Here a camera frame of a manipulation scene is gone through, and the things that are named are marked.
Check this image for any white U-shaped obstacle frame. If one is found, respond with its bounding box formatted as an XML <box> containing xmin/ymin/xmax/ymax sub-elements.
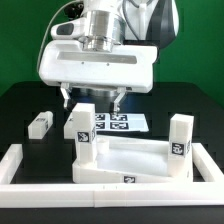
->
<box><xmin>0</xmin><ymin>143</ymin><xmax>224</xmax><ymax>208</ymax></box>

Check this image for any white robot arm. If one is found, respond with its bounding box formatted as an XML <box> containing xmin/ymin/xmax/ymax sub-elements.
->
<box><xmin>37</xmin><ymin>0</ymin><xmax>179</xmax><ymax>113</ymax></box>

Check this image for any white desk tabletop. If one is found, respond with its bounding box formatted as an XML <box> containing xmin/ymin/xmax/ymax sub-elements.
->
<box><xmin>72</xmin><ymin>135</ymin><xmax>193</xmax><ymax>184</ymax></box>

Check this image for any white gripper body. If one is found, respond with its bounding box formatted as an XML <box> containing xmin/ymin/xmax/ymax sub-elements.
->
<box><xmin>39</xmin><ymin>41</ymin><xmax>157</xmax><ymax>93</ymax></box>

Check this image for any marker tag sheet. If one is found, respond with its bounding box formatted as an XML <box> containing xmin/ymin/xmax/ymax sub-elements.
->
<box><xmin>95</xmin><ymin>113</ymin><xmax>149</xmax><ymax>132</ymax></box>

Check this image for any white cable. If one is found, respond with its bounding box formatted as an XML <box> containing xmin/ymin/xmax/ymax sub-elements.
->
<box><xmin>36</xmin><ymin>0</ymin><xmax>81</xmax><ymax>76</ymax></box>

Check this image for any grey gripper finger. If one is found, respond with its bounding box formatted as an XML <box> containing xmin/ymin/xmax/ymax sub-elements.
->
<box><xmin>112</xmin><ymin>87</ymin><xmax>126</xmax><ymax>114</ymax></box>
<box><xmin>60</xmin><ymin>83</ymin><xmax>71</xmax><ymax>109</ymax></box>

